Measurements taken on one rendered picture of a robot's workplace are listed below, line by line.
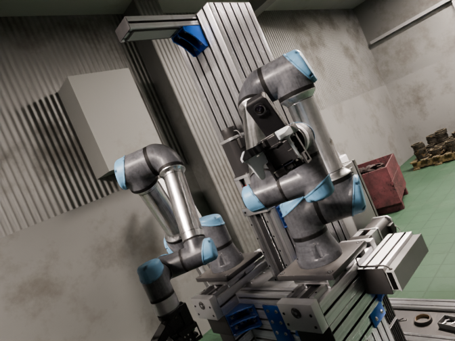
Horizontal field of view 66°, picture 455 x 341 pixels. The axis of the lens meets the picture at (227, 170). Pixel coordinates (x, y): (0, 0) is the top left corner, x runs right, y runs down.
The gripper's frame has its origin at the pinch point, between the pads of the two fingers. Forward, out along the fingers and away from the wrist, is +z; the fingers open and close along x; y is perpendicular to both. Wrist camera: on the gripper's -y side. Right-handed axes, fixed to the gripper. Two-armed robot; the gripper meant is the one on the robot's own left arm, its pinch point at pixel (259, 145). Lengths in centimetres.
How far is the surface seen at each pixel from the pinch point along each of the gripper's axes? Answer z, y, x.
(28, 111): -165, -132, 206
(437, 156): -599, 145, -73
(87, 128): -180, -95, 174
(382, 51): -771, -63, -103
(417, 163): -621, 144, -43
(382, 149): -664, 102, -6
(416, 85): -755, 31, -120
